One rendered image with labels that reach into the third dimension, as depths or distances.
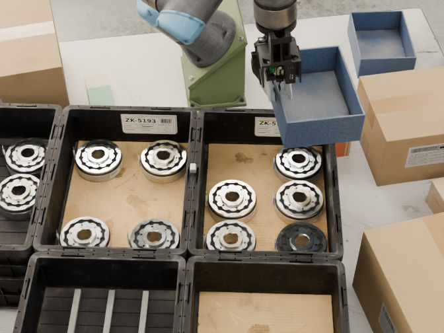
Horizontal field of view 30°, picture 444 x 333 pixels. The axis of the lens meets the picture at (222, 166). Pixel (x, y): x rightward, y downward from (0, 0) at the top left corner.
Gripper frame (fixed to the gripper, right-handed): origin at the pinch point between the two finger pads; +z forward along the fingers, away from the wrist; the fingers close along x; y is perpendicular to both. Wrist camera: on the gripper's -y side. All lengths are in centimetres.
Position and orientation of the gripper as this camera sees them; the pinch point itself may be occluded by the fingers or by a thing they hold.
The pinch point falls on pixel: (276, 92)
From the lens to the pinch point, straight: 160.5
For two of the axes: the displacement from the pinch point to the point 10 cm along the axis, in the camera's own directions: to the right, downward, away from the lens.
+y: 1.3, 7.4, -6.6
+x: 9.9, -1.4, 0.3
